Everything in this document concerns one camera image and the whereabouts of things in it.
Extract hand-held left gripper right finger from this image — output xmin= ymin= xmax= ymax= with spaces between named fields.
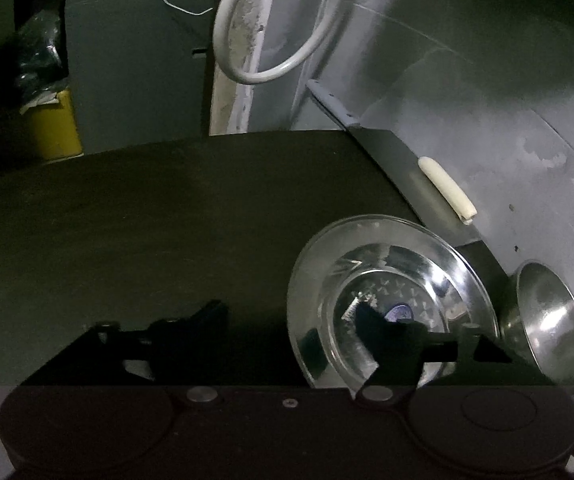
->
xmin=348 ymin=304 xmax=558 ymax=392

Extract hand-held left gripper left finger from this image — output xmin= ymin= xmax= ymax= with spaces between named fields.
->
xmin=27 ymin=299 xmax=229 ymax=387

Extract patterned steel plate with sticker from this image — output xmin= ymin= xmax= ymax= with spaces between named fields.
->
xmin=286 ymin=215 xmax=500 ymax=391

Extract small steel bowl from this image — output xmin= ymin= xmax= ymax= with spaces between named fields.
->
xmin=499 ymin=259 xmax=574 ymax=387

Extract yellow bin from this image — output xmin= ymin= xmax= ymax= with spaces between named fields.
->
xmin=26 ymin=87 xmax=84 ymax=159

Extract grey cabinet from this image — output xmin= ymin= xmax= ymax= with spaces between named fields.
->
xmin=64 ymin=0 xmax=218 ymax=155

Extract black plastic bag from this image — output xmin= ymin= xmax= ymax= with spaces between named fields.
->
xmin=13 ymin=9 xmax=70 ymax=112

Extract cream white plastic handle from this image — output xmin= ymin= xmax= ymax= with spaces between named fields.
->
xmin=418 ymin=156 xmax=478 ymax=224

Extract white flexible hose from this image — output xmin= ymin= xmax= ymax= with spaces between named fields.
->
xmin=213 ymin=0 xmax=354 ymax=85

